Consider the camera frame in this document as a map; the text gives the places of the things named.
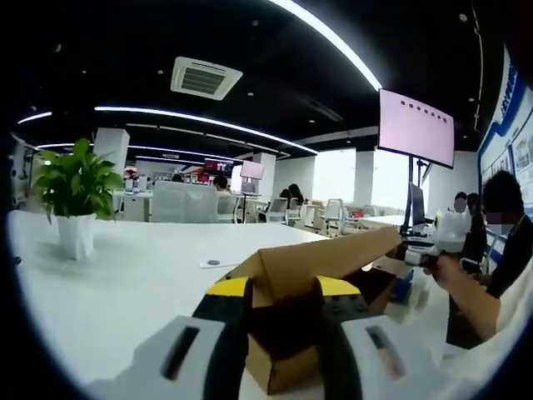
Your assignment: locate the dark computer screen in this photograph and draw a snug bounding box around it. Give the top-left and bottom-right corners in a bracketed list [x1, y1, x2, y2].
[409, 182, 426, 228]

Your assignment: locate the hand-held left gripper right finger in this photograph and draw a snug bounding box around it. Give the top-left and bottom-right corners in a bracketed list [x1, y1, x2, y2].
[314, 274, 449, 400]

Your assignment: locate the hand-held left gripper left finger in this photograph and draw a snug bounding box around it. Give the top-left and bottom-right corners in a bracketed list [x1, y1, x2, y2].
[89, 277, 255, 400]

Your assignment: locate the frosted partition screen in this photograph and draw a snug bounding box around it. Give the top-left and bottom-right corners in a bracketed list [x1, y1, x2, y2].
[149, 179, 220, 224]

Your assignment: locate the green plant in white pot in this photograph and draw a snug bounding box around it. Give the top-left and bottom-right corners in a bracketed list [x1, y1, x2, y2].
[31, 137, 125, 260]

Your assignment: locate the small pink display screen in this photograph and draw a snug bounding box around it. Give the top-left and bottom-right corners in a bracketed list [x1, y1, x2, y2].
[241, 160, 266, 180]

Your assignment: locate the person in white shirt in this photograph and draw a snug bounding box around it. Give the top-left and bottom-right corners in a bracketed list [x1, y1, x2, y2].
[432, 266, 533, 400]

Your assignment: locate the black display stand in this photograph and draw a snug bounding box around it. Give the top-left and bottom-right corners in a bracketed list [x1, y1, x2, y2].
[406, 156, 432, 234]

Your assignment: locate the curved ceiling light strip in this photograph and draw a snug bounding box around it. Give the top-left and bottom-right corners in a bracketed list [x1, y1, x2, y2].
[94, 105, 320, 154]
[268, 0, 382, 91]

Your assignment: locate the ceiling air conditioner unit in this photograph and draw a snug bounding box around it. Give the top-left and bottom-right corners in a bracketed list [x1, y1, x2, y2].
[169, 56, 244, 101]

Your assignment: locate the large pink display screen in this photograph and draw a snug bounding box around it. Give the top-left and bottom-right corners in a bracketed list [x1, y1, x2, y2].
[376, 87, 456, 170]

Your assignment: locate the person's right hand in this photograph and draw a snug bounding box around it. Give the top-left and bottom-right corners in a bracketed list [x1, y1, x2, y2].
[422, 252, 464, 288]

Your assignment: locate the brown cardboard shoe box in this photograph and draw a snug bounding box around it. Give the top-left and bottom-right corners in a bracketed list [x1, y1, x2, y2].
[222, 226, 416, 396]

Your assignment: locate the white mesh office chair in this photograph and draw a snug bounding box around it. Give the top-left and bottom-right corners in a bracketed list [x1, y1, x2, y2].
[266, 197, 301, 226]
[218, 194, 242, 224]

